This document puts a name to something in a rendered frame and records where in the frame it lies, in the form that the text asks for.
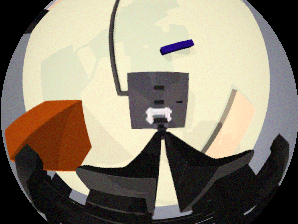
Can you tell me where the dark blue flat bar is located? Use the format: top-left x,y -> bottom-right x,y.
160,39 -> 194,55

